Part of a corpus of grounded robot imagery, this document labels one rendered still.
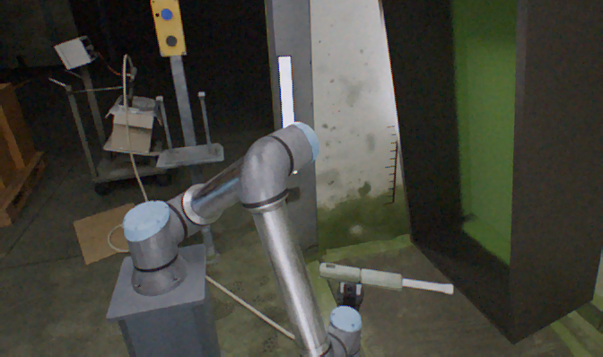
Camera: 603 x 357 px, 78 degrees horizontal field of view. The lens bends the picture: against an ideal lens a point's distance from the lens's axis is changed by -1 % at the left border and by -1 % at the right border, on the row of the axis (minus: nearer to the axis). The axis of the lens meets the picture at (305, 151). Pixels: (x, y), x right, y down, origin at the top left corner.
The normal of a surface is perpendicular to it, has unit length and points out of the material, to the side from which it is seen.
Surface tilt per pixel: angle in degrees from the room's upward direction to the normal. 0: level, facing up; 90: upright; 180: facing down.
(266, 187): 63
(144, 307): 0
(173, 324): 90
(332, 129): 90
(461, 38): 90
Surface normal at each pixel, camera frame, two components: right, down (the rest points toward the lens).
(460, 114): 0.33, 0.37
